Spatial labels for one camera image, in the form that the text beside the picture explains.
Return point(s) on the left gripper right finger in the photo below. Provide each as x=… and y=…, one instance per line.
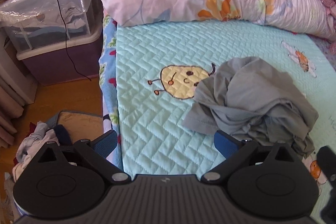
x=236, y=154

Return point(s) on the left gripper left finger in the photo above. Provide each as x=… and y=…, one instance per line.
x=94, y=154

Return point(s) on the grey t-shirt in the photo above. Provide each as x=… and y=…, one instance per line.
x=249, y=99

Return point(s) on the pile of clothes on floor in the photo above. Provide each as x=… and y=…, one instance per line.
x=34, y=142

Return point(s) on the mint quilted bee bedspread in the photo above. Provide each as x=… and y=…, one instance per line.
x=158, y=67

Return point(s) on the clear plastic storage box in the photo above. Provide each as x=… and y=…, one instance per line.
x=57, y=40

